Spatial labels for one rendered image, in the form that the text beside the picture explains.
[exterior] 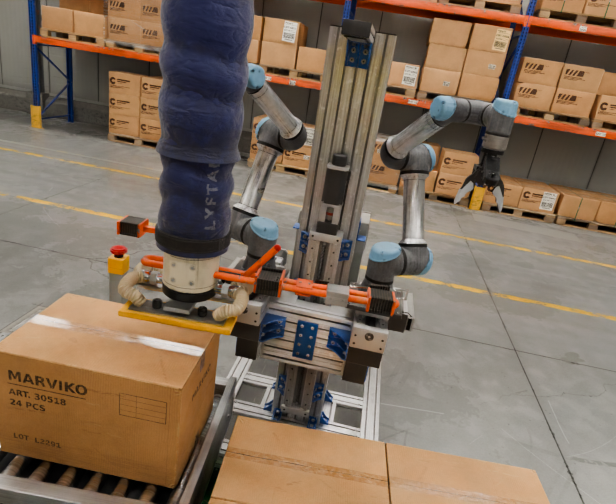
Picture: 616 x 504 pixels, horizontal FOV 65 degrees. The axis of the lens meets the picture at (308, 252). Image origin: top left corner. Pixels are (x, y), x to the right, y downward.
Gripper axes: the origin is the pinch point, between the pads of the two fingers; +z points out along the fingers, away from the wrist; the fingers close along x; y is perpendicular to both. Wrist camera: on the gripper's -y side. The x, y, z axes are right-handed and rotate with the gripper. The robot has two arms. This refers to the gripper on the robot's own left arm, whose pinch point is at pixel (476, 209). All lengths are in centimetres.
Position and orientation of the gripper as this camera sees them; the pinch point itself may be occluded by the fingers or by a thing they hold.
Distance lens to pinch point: 170.7
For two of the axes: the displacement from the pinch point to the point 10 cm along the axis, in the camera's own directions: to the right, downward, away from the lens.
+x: -9.8, -2.0, 1.0
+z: -1.5, 9.2, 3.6
